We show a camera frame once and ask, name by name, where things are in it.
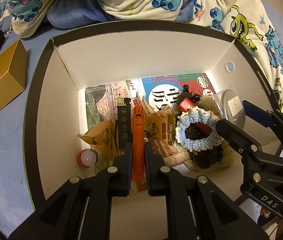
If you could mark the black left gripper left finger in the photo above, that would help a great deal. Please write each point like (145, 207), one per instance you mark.
(80, 208)

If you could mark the round silver tin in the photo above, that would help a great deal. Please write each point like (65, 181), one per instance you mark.
(231, 106)

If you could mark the blue pillow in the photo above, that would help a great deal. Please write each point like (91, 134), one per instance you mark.
(68, 14)

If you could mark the colourful printed card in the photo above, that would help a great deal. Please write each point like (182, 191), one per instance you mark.
(152, 92)

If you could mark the large black cardboard box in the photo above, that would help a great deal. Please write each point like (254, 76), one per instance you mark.
(107, 79)

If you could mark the blue white knitted scrunchie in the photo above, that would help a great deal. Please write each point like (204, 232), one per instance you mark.
(194, 140)

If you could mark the black gold lighter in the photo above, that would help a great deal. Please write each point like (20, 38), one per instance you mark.
(124, 121)

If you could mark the dark brown fluffy scrunchie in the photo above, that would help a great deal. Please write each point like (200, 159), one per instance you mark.
(223, 153)

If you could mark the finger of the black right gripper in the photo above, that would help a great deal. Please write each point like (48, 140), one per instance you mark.
(268, 119)
(253, 157)

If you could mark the small brown cardboard box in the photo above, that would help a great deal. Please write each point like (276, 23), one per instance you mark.
(13, 66)

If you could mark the brown triangular snack packet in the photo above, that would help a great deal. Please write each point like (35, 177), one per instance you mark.
(161, 125)
(103, 137)

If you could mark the orange round lip balm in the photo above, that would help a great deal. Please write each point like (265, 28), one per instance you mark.
(87, 158)

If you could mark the monster print fleece blanket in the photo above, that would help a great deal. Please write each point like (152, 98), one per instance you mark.
(246, 20)

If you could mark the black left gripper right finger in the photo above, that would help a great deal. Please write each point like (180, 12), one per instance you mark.
(196, 208)

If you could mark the red lighter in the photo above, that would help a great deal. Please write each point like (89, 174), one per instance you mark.
(193, 115)

